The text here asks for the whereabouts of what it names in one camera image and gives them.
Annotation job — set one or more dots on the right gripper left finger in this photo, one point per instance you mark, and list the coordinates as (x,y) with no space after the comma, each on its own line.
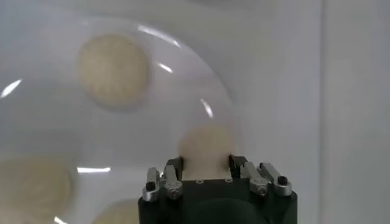
(170,185)

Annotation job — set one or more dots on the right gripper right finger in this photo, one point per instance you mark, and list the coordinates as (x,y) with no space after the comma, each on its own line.
(259,182)

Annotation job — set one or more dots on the large white round plate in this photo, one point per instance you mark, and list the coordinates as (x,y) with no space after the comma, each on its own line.
(146,137)

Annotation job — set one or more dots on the round white steamed baozi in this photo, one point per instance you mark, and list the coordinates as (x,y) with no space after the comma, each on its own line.
(122,214)
(27,188)
(207,146)
(114,70)

